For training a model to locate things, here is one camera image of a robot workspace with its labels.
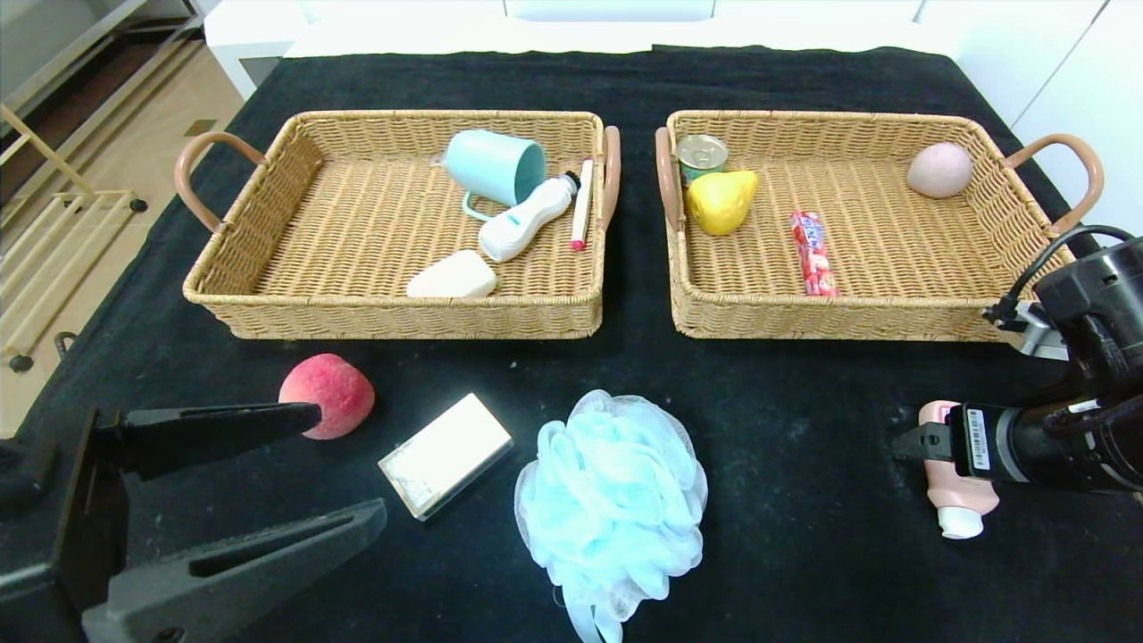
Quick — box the red Hi-Chew candy pack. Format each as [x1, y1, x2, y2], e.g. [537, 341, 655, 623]
[790, 211, 838, 297]

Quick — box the cream yellow soap box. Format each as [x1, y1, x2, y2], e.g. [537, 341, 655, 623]
[378, 393, 516, 522]

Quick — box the white side table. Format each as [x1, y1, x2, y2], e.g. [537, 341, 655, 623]
[204, 0, 309, 101]

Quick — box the light blue bath loofah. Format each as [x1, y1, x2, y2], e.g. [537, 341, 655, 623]
[514, 389, 709, 643]

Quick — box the yellow pear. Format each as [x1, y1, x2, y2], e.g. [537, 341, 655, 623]
[686, 170, 760, 237]

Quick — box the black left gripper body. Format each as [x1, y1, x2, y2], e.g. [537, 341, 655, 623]
[0, 405, 131, 643]

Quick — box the pink squeeze bottle white cap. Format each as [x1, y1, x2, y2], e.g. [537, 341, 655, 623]
[918, 399, 1000, 540]

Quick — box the black right camera cable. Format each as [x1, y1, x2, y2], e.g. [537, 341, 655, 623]
[982, 223, 1135, 333]

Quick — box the white soap bar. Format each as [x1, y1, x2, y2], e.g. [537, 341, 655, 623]
[405, 250, 499, 299]

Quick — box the white tube with red cap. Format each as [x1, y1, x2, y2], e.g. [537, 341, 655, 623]
[571, 159, 596, 253]

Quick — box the red peach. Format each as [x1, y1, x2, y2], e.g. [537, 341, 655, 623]
[279, 354, 376, 440]

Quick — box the white plastic bottle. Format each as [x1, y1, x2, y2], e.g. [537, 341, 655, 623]
[478, 172, 583, 263]

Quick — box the small tin can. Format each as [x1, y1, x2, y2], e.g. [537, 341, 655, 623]
[676, 134, 730, 187]

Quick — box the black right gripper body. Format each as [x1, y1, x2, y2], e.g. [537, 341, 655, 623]
[948, 401, 1071, 484]

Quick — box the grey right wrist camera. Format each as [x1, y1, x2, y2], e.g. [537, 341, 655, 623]
[1014, 300, 1071, 362]

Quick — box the wicker basket with brown handles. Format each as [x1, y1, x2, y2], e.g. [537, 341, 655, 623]
[655, 110, 1105, 345]
[174, 110, 623, 341]

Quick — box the pale pink egg-shaped ball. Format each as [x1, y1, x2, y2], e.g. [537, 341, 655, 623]
[906, 142, 974, 199]

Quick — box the grey metal shelf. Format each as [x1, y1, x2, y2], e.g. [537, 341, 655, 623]
[0, 0, 206, 117]

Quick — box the teal plastic cup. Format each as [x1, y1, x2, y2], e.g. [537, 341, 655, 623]
[442, 130, 548, 223]

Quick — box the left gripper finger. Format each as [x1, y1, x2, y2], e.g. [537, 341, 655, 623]
[81, 499, 377, 643]
[96, 402, 323, 482]

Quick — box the wooden slatted rack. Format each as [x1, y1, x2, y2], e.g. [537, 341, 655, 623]
[0, 103, 151, 374]

